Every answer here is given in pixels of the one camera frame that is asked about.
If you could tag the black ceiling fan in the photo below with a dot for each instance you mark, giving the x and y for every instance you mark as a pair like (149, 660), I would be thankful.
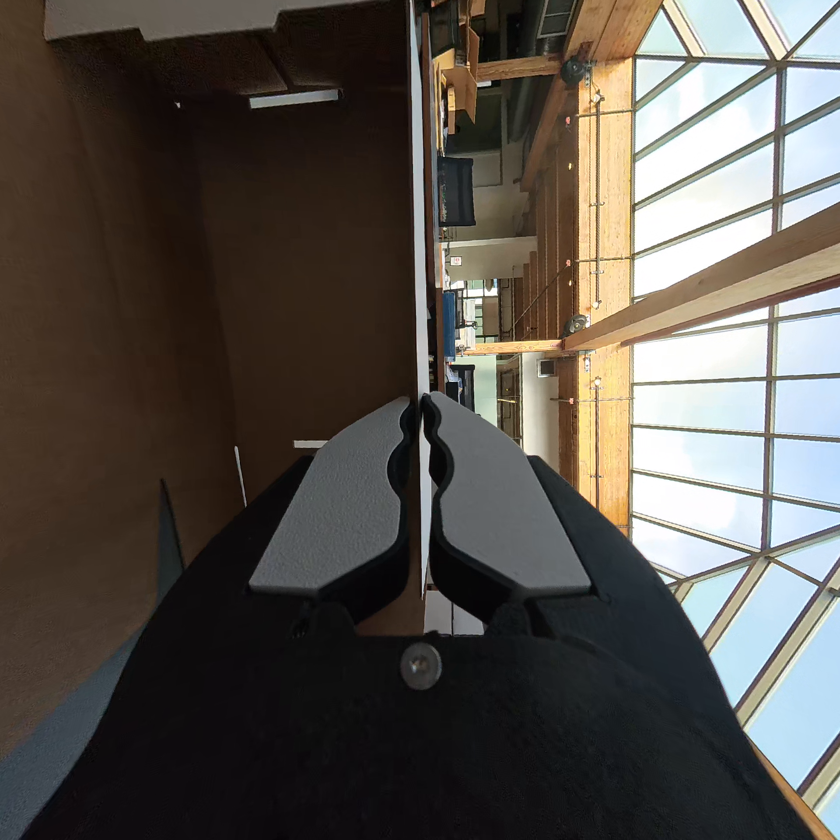
(576, 69)
(577, 325)

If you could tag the wooden roof beam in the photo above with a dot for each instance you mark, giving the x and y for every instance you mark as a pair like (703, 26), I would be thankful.
(722, 289)

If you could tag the black mesh office chair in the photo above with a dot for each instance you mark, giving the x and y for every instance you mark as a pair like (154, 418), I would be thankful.
(456, 190)

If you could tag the wooden post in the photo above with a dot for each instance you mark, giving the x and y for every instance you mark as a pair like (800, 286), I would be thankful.
(512, 348)
(518, 69)

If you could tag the grey ventilation duct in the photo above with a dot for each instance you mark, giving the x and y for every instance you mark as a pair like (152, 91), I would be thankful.
(518, 98)

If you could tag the white pillar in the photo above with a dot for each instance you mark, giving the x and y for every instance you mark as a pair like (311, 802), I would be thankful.
(492, 259)

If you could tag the metal air vent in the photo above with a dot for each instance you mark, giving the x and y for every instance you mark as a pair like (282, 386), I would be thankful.
(547, 367)
(558, 13)

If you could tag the frosted glass partition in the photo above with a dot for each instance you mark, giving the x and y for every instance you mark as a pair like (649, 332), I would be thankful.
(482, 387)

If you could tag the white cardboard mailer box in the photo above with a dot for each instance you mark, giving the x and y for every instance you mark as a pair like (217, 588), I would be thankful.
(197, 295)

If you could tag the open brown cardboard box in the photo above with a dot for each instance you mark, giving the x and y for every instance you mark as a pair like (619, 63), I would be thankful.
(459, 85)
(472, 29)

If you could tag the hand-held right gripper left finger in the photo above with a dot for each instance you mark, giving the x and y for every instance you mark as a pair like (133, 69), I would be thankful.
(341, 512)

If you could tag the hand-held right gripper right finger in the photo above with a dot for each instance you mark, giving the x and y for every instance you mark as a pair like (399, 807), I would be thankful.
(499, 512)

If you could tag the blue flat box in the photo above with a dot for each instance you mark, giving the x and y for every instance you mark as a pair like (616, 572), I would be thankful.
(450, 325)

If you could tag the glass skylight window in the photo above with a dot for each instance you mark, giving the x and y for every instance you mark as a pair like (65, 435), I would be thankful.
(722, 164)

